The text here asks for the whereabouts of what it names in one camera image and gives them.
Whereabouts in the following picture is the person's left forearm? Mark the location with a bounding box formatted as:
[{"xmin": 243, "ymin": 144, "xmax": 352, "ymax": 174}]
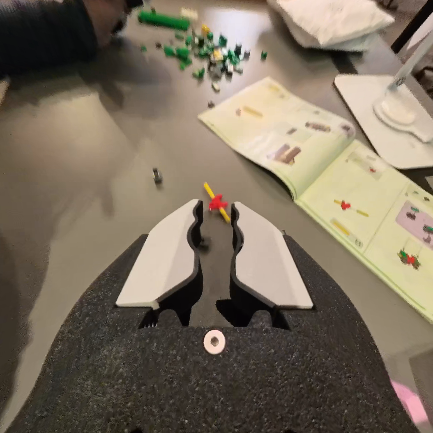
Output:
[{"xmin": 0, "ymin": 0, "xmax": 102, "ymax": 80}]

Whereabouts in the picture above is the person's left hand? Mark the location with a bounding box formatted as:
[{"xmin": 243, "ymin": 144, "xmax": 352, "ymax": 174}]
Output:
[{"xmin": 83, "ymin": 0, "xmax": 127, "ymax": 47}]

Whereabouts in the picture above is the pink brick figure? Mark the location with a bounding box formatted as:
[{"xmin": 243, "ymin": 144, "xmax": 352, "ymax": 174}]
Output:
[{"xmin": 389, "ymin": 379, "xmax": 423, "ymax": 430}]

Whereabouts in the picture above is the pale green instruction booklet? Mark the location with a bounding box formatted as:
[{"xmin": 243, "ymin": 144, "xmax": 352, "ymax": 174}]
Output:
[{"xmin": 198, "ymin": 76, "xmax": 433, "ymax": 323}]

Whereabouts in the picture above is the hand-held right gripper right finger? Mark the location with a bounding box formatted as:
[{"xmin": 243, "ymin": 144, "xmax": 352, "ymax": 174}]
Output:
[{"xmin": 230, "ymin": 201, "xmax": 314, "ymax": 310}]

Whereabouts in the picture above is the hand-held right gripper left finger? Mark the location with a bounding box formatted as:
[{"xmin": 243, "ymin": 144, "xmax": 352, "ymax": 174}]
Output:
[{"xmin": 116, "ymin": 199, "xmax": 204, "ymax": 310}]

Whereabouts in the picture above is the green studded base plate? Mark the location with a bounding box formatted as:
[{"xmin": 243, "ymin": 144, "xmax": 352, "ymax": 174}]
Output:
[{"xmin": 137, "ymin": 10, "xmax": 191, "ymax": 32}]

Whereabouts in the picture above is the pile of small green bricks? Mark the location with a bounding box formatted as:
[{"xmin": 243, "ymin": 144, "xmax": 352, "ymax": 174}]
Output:
[{"xmin": 140, "ymin": 25, "xmax": 268, "ymax": 109}]

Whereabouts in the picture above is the white crumpled bag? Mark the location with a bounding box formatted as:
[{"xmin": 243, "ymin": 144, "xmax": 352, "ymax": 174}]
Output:
[{"xmin": 267, "ymin": 0, "xmax": 396, "ymax": 51}]

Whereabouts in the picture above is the red and yellow brick piece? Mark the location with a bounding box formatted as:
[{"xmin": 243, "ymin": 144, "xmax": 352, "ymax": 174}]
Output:
[{"xmin": 203, "ymin": 182, "xmax": 231, "ymax": 224}]

